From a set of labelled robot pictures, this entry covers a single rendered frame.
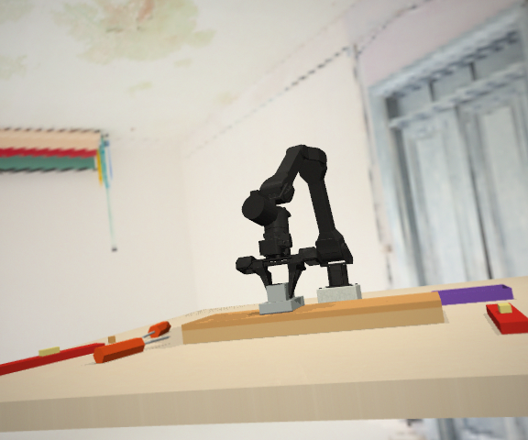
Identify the orange flat panel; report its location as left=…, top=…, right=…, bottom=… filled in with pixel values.
left=181, top=291, right=445, bottom=344

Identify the red flat block with small yellow cube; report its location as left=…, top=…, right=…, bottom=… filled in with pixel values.
left=486, top=302, right=528, bottom=334
left=0, top=343, right=105, bottom=375

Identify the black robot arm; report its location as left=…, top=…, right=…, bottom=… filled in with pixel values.
left=242, top=145, right=353, bottom=288

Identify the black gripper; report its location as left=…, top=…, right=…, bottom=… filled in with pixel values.
left=236, top=227, right=323, bottom=298

